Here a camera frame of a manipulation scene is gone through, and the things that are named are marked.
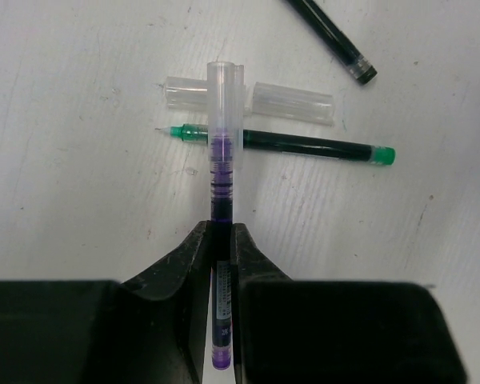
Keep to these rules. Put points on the black gel pen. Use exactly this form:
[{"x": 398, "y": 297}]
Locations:
[{"x": 337, "y": 42}]

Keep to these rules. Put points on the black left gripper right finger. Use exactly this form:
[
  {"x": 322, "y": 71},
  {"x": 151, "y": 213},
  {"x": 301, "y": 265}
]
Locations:
[{"x": 299, "y": 331}]

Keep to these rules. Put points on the purple gel pen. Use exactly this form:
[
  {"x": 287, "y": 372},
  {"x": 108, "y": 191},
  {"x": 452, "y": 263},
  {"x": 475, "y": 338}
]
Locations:
[{"x": 225, "y": 104}]

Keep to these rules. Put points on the clear pen cap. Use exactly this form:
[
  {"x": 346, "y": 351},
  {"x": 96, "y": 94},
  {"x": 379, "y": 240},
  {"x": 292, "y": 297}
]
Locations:
[{"x": 261, "y": 98}]

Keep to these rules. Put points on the green gel pen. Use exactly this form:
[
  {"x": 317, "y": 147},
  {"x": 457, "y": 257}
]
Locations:
[{"x": 324, "y": 148}]

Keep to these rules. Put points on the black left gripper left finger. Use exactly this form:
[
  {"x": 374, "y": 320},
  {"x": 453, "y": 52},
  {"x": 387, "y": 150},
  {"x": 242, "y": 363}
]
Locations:
[{"x": 148, "y": 329}]

